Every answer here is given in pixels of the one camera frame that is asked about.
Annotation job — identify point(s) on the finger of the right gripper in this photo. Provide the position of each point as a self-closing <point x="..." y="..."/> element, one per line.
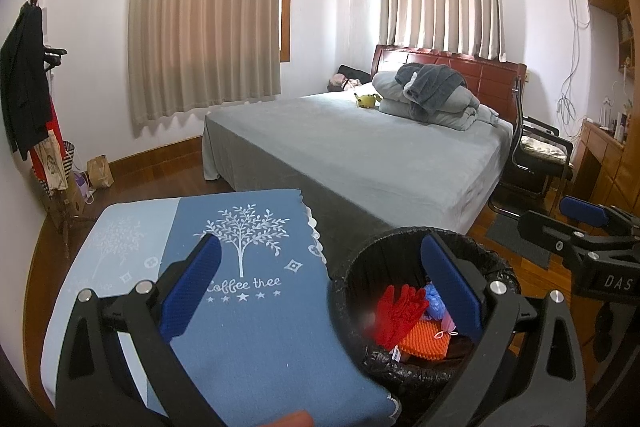
<point x="576" y="246"/>
<point x="585" y="210"/>

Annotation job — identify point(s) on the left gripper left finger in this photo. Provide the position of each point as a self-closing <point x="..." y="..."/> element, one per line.
<point x="94" y="385"/>

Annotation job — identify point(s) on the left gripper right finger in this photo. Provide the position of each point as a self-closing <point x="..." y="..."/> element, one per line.
<point x="525" y="368"/>

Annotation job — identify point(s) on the pink face mask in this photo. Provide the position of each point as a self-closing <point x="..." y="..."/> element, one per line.
<point x="447" y="327"/>

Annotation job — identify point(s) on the large orange foam net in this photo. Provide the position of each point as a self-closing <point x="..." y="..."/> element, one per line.
<point x="426" y="341"/>

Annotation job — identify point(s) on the blue plastic bag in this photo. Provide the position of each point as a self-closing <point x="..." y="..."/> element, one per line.
<point x="436" y="308"/>

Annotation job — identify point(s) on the black trash bin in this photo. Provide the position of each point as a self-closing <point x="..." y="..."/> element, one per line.
<point x="391" y="259"/>

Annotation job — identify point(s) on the wooden desk cabinet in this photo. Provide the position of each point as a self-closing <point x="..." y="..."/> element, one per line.
<point x="607" y="157"/>

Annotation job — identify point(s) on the black office chair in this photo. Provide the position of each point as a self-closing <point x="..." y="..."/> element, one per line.
<point x="538" y="167"/>

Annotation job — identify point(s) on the white medicine box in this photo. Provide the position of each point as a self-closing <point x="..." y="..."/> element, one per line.
<point x="395" y="354"/>

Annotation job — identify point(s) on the red wooden headboard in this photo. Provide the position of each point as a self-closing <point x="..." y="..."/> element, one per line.
<point x="490" y="81"/>

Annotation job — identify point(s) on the grey folded pillows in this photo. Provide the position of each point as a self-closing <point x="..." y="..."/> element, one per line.
<point x="460" y="112"/>

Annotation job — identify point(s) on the blue tree print tablecloth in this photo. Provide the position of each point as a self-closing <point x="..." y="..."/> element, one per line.
<point x="261" y="343"/>

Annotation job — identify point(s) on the beige tote bag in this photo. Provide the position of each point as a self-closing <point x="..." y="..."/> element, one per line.
<point x="50" y="156"/>

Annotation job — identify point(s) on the dark grey blanket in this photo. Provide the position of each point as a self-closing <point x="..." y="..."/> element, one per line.
<point x="427" y="87"/>

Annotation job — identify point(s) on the bed with grey sheet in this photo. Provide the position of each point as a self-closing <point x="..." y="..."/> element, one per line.
<point x="361" y="172"/>

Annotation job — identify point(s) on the brown paper bag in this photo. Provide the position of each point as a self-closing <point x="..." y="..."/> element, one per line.
<point x="99" y="172"/>

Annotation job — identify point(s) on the striped basket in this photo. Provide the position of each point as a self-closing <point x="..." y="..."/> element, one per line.
<point x="68" y="159"/>

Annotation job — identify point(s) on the yellow plush toy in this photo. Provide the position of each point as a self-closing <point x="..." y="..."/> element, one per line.
<point x="368" y="101"/>

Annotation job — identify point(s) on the red hanging bag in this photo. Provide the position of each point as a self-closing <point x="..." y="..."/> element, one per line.
<point x="52" y="124"/>

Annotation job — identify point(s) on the pink black bag on bed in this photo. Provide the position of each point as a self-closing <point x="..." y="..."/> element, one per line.
<point x="347" y="78"/>

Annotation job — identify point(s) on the black hanging coat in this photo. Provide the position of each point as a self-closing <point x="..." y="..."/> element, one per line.
<point x="25" y="95"/>

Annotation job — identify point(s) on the wooden coat rack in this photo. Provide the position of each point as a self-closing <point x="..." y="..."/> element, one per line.
<point x="66" y="208"/>

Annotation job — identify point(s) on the left beige curtain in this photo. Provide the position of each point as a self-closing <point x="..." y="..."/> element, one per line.
<point x="189" y="54"/>

